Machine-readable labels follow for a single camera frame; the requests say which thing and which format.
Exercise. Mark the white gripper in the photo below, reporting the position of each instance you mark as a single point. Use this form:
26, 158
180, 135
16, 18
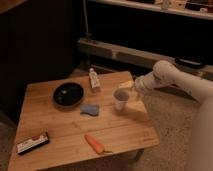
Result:
143, 85

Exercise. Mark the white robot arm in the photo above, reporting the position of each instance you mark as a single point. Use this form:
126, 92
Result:
164, 73

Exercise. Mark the black ceramic bowl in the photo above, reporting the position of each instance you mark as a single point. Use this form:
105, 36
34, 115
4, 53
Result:
68, 94

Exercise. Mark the white paper cup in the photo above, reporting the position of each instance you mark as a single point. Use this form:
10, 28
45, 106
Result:
120, 97

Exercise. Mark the wooden table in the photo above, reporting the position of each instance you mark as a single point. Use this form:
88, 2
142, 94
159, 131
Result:
119, 132

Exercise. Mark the baseboard heater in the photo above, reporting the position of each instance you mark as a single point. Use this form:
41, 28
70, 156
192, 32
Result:
136, 57

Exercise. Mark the orange carrot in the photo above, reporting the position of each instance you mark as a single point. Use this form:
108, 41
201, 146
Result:
95, 145

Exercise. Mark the metal pole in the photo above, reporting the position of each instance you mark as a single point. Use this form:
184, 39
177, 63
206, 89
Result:
88, 34

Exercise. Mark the window sill shelf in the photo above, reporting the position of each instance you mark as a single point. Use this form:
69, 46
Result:
157, 8

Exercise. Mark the black and white box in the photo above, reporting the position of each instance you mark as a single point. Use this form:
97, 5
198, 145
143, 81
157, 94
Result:
32, 143

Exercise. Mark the black handle on heater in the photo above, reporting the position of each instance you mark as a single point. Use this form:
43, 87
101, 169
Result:
189, 64

